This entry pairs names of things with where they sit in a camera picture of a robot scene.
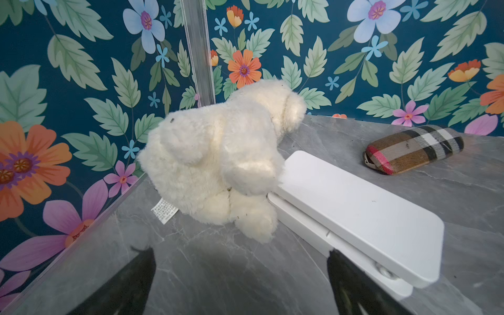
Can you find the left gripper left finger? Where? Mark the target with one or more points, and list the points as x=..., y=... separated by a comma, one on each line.
x=127, y=291

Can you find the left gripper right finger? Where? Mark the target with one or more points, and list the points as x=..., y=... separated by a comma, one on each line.
x=355, y=293

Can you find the white closed umbrella case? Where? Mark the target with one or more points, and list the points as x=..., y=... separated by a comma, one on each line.
x=396, y=243

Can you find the plaid folded umbrella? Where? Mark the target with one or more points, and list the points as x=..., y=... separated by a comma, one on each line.
x=412, y=148

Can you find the white plush dog toy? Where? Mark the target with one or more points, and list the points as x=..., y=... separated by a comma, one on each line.
x=218, y=163

